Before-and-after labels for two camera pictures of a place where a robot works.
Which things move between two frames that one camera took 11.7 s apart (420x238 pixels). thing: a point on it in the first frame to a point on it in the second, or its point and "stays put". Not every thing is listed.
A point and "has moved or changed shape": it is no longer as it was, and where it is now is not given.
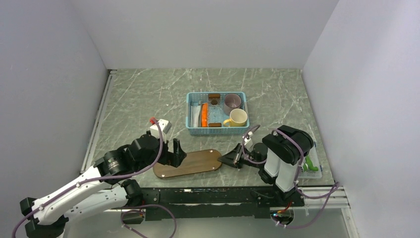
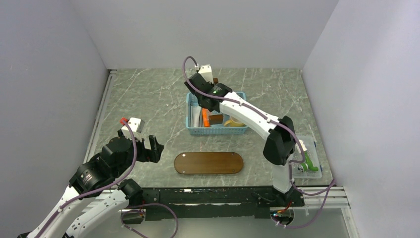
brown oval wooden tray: x=194 y=162 has moved or changed shape
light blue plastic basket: x=203 y=96 stays put
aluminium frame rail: x=112 y=76 stays put
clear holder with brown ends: x=215 y=110 has moved or changed shape
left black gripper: x=174 y=158 to x=153 y=154
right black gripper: x=232 y=157 to x=212 y=84
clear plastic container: x=314 y=155 stays put
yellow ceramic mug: x=238 y=117 stays put
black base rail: x=163 y=203 stays put
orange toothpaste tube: x=204 y=114 stays put
